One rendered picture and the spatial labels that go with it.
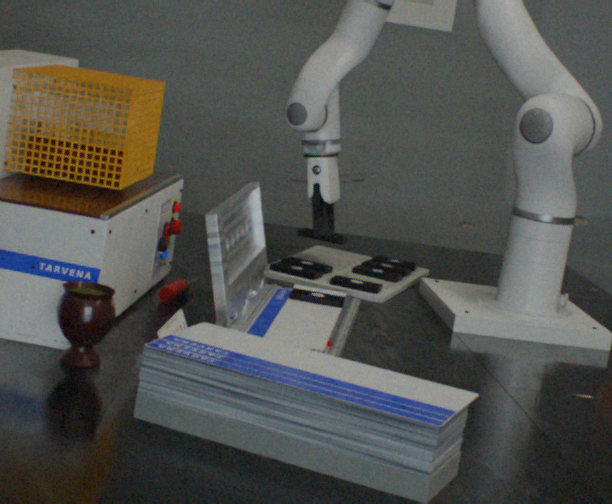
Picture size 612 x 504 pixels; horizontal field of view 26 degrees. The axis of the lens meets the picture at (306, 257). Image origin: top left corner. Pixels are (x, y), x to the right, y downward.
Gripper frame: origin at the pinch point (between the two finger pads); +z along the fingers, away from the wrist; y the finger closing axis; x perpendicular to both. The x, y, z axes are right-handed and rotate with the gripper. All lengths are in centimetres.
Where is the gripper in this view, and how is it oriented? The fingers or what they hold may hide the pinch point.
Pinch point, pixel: (323, 226)
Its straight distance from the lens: 285.7
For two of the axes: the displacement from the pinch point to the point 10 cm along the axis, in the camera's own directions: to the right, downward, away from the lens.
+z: 0.4, 9.9, 1.4
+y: 2.5, -1.5, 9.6
